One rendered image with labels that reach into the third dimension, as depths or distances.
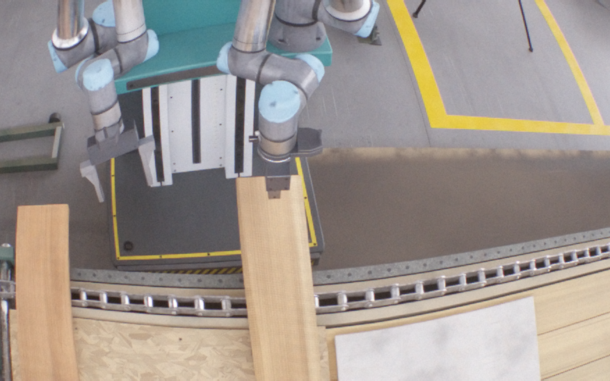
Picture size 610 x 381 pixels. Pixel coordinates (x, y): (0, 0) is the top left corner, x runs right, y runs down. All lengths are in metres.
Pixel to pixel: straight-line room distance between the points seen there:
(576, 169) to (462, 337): 1.82
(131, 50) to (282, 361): 0.78
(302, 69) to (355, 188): 1.45
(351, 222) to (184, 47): 1.23
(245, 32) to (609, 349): 1.45
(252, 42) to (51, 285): 0.81
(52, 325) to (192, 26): 0.94
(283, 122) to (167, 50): 0.53
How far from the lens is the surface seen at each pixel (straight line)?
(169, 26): 2.09
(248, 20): 1.67
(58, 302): 1.90
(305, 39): 2.00
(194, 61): 2.00
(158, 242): 2.59
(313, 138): 1.75
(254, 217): 1.98
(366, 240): 2.99
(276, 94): 1.63
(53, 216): 2.04
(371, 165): 3.18
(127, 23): 1.69
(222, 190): 2.69
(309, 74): 1.70
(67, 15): 1.74
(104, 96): 1.61
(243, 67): 1.73
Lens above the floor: 2.53
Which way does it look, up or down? 54 degrees down
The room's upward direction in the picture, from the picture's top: 4 degrees clockwise
